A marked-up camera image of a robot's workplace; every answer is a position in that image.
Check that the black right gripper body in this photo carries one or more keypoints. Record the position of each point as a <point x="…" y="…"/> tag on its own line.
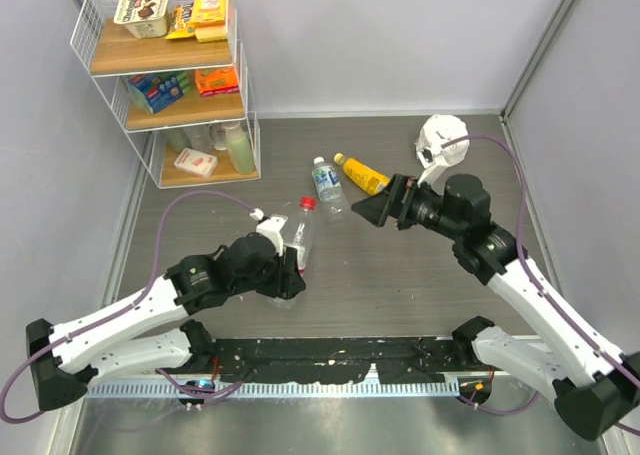
<point x="420" y="207"/>

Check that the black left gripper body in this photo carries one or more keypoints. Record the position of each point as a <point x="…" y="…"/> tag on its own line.
<point x="276" y="278"/>

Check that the clear bottle red label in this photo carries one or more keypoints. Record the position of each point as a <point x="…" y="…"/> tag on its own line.
<point x="298" y="233"/>

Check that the clear bottle blue white label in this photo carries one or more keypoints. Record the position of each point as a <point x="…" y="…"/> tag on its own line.
<point x="329" y="191"/>

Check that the red bottle cap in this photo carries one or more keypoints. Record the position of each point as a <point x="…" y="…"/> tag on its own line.
<point x="307" y="203"/>

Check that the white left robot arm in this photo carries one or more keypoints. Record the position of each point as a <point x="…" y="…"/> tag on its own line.
<point x="154" y="328"/>

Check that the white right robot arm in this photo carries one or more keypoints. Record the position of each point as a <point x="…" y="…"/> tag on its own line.
<point x="591" y="382"/>

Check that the yellow juice bottle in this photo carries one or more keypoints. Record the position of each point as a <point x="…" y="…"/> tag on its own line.
<point x="369" y="180"/>

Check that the green drink bottle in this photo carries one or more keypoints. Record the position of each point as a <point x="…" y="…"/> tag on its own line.
<point x="239" y="147"/>

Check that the white pink tissue pack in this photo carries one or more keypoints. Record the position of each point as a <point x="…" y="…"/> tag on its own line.
<point x="196" y="163"/>

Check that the clear bottles on bottom shelf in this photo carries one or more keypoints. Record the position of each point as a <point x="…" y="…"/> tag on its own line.
<point x="203" y="138"/>

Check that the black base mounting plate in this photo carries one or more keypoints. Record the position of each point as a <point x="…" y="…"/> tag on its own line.
<point x="339" y="361"/>

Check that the orange snack box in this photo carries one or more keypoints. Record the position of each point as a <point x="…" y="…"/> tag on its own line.
<point x="216" y="81"/>

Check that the blue green box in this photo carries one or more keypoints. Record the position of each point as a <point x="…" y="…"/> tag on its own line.
<point x="154" y="92"/>

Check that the yellow orange cracker box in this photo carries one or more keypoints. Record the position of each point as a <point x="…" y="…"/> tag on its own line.
<point x="209" y="20"/>

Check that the yellow snack bag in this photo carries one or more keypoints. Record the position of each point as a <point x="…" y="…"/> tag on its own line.
<point x="181" y="26"/>

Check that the white yogurt tub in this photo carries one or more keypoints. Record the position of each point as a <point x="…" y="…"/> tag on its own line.
<point x="143" y="18"/>

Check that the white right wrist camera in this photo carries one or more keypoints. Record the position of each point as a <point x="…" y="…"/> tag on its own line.
<point x="434" y="162"/>

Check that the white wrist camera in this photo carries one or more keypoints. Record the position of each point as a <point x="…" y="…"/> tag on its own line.
<point x="434" y="162"/>
<point x="270" y="227"/>

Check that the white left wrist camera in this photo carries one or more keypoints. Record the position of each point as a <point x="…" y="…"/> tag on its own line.
<point x="270" y="227"/>

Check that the white slotted cable duct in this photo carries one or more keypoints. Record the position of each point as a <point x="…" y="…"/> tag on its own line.
<point x="370" y="387"/>

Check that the white wire shelf rack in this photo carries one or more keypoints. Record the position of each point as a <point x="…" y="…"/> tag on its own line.
<point x="111" y="54"/>

